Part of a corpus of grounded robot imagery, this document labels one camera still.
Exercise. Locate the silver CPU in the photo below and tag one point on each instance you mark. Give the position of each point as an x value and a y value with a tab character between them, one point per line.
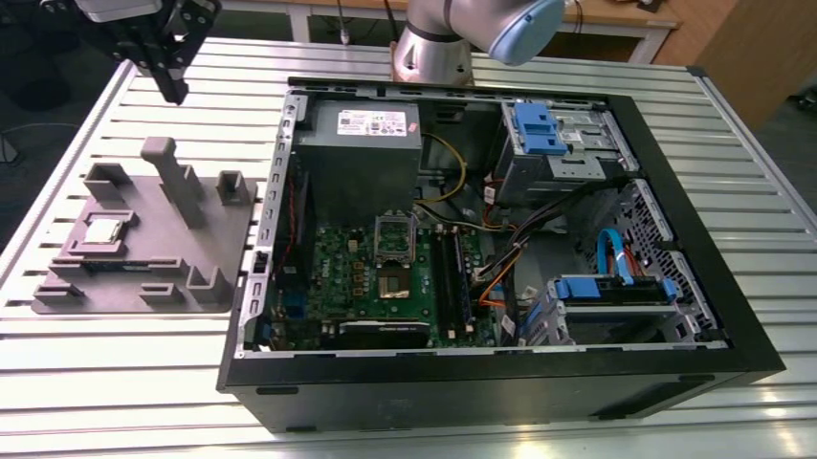
103	232

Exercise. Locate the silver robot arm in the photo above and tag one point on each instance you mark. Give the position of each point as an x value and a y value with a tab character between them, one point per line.
434	57

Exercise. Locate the CPU socket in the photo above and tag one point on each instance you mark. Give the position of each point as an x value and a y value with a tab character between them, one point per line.
394	285

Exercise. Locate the grey parts rack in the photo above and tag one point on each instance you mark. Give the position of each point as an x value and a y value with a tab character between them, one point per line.
154	229

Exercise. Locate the grey power supply unit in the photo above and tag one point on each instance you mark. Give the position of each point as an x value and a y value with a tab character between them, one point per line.
358	172

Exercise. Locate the blue RAM stick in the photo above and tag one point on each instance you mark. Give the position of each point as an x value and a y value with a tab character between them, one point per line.
122	267

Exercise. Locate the green motherboard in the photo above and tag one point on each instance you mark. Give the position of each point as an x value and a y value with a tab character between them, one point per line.
338	248

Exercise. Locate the blue plastic drive carrier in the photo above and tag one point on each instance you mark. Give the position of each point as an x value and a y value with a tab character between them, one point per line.
539	138

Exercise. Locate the white power connector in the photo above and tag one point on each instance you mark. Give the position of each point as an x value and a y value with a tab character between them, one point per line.
478	275

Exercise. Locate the black graphics card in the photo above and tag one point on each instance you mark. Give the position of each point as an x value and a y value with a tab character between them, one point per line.
383	334

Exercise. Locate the grey metal drive cage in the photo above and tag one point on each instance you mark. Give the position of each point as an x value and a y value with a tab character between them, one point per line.
574	167

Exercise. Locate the wooden desk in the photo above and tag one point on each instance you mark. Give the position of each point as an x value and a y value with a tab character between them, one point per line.
613	19

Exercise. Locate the hard disk in blue carrier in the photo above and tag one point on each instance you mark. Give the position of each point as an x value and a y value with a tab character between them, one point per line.
577	289

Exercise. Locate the black PC case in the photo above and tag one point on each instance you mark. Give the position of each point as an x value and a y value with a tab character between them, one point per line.
446	397

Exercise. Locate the grey metal disk bay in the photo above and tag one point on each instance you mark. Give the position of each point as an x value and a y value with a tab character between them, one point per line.
613	313

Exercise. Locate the wooden cabinet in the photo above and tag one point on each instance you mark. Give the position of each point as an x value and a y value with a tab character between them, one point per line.
760	57

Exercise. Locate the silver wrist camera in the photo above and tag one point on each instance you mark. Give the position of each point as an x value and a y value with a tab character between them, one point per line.
122	9

